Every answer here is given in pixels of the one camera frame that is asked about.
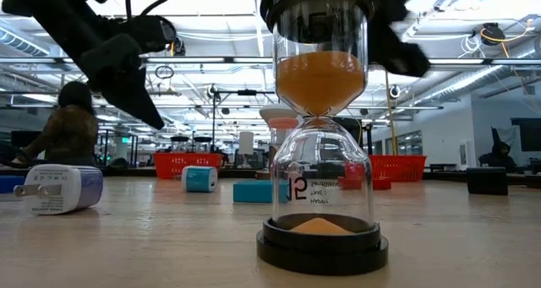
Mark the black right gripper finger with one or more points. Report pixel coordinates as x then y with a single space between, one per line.
408 60

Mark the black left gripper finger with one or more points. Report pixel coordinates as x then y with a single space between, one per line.
139 106

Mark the white sand hourglass black caps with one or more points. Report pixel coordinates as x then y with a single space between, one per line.
179 139

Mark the cyan wall charger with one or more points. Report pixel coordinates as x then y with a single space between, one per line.
200 179

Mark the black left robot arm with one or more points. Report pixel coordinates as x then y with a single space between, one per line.
42 9

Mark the person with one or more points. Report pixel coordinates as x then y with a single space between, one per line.
501 153
69 127

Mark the red plastic slotted basket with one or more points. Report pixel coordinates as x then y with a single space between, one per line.
198 159
397 167

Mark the orange sand hourglass black caps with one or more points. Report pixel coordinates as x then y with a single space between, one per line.
321 81

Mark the white cylinder on stand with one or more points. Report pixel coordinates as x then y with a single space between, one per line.
246 142

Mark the pink sand hourglass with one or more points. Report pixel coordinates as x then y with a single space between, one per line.
283 122

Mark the cyan rectangular box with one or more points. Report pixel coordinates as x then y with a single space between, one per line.
255 191

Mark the dark blue rectangular box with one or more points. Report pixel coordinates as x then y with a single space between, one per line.
8 184

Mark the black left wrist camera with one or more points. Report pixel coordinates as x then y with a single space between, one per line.
158 32

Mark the black camera stand pole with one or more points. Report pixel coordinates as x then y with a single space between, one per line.
213 127

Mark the purple white wall charger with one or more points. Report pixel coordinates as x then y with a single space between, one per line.
63 188

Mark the black wall charger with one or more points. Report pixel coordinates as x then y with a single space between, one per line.
486 180

